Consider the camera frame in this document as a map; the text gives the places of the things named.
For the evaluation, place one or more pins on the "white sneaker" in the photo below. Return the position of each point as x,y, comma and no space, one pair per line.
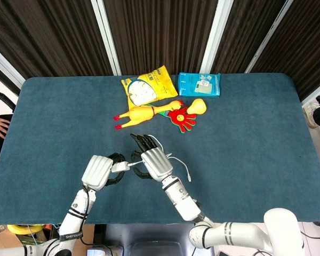
312,114

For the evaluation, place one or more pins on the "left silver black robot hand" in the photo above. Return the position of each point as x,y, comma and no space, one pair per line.
96,173

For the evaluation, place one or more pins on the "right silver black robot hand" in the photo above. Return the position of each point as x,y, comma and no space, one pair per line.
157,162

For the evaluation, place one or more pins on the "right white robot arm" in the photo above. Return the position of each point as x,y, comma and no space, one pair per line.
184,202

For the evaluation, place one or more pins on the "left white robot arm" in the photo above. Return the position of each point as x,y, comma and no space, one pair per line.
74,216

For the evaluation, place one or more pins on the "teal velvet table cover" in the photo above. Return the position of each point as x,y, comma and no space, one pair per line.
56,120

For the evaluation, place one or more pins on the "yellow rubber chicken toy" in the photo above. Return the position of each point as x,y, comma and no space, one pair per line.
141,113

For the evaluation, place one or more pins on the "white cube charger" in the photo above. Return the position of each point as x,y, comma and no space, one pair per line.
120,167

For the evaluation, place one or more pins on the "blue product box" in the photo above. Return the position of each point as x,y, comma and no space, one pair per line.
186,88

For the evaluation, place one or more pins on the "red hand clapper toy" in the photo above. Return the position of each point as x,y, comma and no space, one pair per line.
180,118

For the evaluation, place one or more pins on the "yellow pear toy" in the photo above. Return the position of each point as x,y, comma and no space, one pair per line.
198,107

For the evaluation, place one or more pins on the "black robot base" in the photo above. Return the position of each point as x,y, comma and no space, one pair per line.
149,237

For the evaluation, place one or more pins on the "yellow snack bag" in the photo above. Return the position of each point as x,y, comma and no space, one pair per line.
162,82

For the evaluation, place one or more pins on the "brown pleated curtain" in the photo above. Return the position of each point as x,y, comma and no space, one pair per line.
48,34
245,34
306,40
160,34

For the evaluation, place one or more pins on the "white frame post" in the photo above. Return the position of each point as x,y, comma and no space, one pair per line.
317,92
5,66
106,37
216,37
269,37

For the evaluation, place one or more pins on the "brown cardboard box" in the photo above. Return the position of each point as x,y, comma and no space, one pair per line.
5,241

